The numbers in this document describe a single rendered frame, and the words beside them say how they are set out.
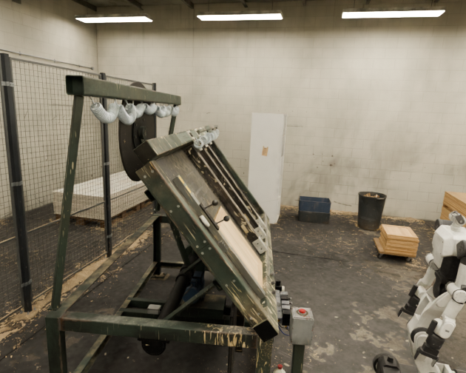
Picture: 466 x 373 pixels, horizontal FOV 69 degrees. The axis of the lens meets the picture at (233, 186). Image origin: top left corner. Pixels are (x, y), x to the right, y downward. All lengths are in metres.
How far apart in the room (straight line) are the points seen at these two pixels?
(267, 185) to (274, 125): 1.11
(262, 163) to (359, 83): 2.68
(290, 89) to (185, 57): 2.48
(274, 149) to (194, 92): 2.70
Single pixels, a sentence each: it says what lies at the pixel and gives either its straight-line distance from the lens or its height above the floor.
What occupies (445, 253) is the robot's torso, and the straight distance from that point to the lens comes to 2.55.
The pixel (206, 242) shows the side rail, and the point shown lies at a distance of 1.91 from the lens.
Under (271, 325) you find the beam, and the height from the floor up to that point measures 0.87.
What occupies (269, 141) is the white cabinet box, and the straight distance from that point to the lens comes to 6.31.
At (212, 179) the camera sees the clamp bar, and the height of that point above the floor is 1.50.
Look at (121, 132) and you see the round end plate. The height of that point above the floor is 1.88.
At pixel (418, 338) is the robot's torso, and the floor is 0.62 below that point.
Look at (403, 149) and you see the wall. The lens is 7.85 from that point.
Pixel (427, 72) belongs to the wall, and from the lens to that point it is 7.93.
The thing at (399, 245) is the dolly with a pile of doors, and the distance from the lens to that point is 5.59.
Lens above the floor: 2.05
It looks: 12 degrees down
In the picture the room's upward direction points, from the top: 3 degrees clockwise
